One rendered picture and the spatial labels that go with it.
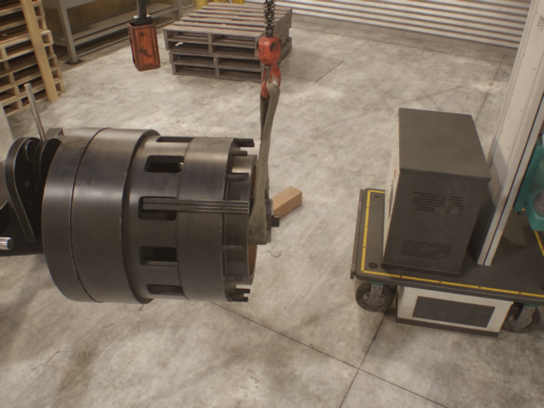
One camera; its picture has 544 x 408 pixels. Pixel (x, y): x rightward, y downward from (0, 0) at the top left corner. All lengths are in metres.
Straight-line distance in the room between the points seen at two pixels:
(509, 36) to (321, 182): 3.80
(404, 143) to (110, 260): 1.25
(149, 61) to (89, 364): 1.51
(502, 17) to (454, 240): 4.57
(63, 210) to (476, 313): 1.71
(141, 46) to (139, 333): 1.52
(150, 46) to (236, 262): 0.61
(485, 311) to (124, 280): 1.54
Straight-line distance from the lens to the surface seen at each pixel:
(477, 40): 6.42
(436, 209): 1.94
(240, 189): 1.29
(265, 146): 1.26
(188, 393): 2.09
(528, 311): 2.37
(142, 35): 1.12
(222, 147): 1.34
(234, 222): 1.27
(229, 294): 1.38
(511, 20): 6.34
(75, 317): 2.49
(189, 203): 1.23
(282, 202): 2.83
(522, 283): 2.27
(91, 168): 1.34
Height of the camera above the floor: 1.76
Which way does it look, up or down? 36 degrees down
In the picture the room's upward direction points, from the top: straight up
